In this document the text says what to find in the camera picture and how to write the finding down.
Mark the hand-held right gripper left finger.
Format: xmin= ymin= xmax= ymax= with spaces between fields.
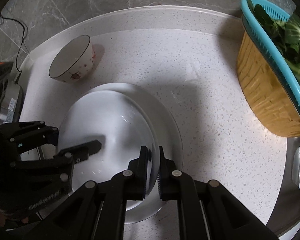
xmin=37 ymin=146 xmax=149 ymax=240

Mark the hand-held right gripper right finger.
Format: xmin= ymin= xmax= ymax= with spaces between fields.
xmin=157 ymin=146 xmax=280 ymax=240

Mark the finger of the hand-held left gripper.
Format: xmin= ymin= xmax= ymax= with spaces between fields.
xmin=10 ymin=140 xmax=102 ymax=183
xmin=1 ymin=121 xmax=60 ymax=153

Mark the small white bowl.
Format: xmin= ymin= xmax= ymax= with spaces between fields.
xmin=58 ymin=90 xmax=157 ymax=212

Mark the large white bowl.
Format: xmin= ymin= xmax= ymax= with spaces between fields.
xmin=85 ymin=82 xmax=183 ymax=224

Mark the stainless steel electric cooker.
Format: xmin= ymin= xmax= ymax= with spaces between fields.
xmin=5 ymin=80 xmax=24 ymax=126

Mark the floral print bowl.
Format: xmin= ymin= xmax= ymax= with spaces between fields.
xmin=49 ymin=35 xmax=96 ymax=83

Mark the stainless steel sink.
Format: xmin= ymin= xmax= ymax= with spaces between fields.
xmin=275 ymin=136 xmax=300 ymax=230

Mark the teal plastic colander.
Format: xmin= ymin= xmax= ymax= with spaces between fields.
xmin=241 ymin=0 xmax=300 ymax=110

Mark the black power cable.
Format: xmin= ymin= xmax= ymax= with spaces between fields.
xmin=0 ymin=17 xmax=28 ymax=83

